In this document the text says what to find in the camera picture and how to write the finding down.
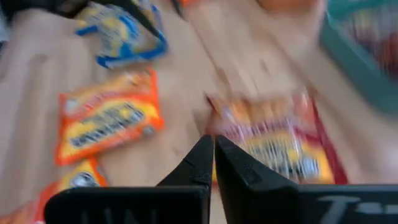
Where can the orange Maruchan noodle packet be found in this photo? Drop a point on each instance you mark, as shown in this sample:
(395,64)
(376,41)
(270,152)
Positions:
(105,121)
(77,179)

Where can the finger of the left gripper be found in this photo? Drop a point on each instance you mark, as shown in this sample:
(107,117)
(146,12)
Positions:
(143,15)

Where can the orange plastic bin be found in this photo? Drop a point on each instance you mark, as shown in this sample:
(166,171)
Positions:
(289,3)

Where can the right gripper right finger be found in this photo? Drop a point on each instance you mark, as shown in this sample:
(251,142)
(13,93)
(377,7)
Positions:
(248,186)

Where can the red Maruchan noodle packet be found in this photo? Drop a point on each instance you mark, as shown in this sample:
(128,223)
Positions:
(382,49)
(273,137)

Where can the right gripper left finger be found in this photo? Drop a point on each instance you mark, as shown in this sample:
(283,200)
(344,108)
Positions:
(192,180)

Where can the teal plastic bin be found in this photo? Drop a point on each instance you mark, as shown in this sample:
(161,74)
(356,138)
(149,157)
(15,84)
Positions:
(351,68)

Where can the blue Maruchan noodle packet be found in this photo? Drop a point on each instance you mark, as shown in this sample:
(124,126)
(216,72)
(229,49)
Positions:
(124,40)

